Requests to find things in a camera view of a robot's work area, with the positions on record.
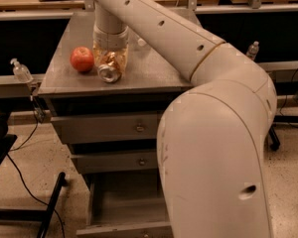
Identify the black table leg with caster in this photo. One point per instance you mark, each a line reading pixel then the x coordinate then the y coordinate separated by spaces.
pixel 275 143

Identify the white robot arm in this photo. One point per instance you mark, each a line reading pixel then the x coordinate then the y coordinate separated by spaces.
pixel 210 139

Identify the clear plastic water bottle lying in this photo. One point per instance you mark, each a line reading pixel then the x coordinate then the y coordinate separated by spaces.
pixel 141 42

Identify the grey middle drawer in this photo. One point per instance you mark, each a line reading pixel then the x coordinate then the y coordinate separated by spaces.
pixel 115 161

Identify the grey top drawer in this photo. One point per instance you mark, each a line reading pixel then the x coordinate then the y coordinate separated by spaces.
pixel 106 127

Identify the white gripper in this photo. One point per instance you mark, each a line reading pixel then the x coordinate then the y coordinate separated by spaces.
pixel 110 39

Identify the standing water bottle right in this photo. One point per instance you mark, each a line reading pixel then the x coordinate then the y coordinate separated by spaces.
pixel 253 50

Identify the grey open bottom drawer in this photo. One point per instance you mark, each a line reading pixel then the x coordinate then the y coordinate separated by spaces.
pixel 126 204

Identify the black stand base left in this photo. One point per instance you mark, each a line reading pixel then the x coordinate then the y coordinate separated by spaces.
pixel 42 216

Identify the orange soda can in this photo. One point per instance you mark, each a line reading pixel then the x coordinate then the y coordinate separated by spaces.
pixel 107 72

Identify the red apple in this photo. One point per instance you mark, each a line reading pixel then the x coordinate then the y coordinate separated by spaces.
pixel 82 59

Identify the hand sanitizer pump bottle left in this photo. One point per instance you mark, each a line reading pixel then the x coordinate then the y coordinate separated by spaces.
pixel 21 71

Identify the grey drawer cabinet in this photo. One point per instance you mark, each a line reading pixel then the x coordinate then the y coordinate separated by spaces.
pixel 149 84

